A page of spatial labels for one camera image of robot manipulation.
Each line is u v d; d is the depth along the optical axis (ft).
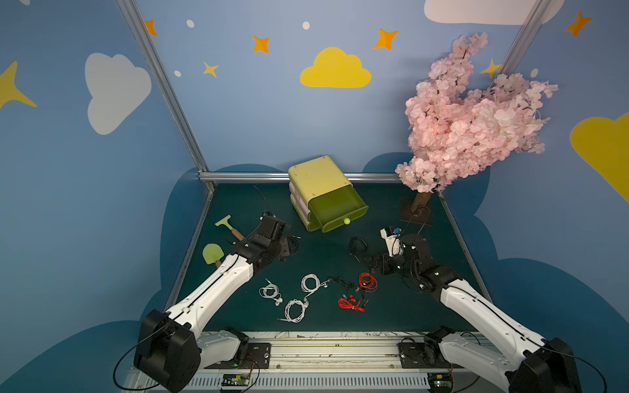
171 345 1.26
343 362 2.41
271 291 2.88
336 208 2.95
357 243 3.32
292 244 2.76
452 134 2.13
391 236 2.38
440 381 2.39
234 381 2.35
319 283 2.92
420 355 2.42
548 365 1.28
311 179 3.13
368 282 2.91
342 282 2.90
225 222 3.42
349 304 2.76
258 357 2.41
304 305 2.74
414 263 2.04
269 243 2.02
